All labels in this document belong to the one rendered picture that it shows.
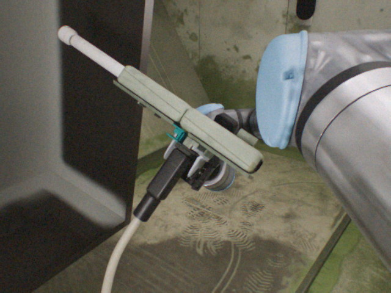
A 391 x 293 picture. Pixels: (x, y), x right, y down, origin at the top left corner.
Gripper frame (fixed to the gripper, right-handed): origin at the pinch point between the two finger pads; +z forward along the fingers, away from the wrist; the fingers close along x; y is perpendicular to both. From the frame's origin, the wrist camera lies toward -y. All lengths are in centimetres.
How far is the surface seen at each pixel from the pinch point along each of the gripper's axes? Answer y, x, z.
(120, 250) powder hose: 22.5, -1.4, -1.8
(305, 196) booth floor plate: -16, -20, -146
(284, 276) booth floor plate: 19, -31, -94
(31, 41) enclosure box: 3, 56, -16
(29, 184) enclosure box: 38, 45, -37
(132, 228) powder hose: 18.2, -1.0, -1.4
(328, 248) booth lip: -1, -40, -113
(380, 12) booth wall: -113, 4, -131
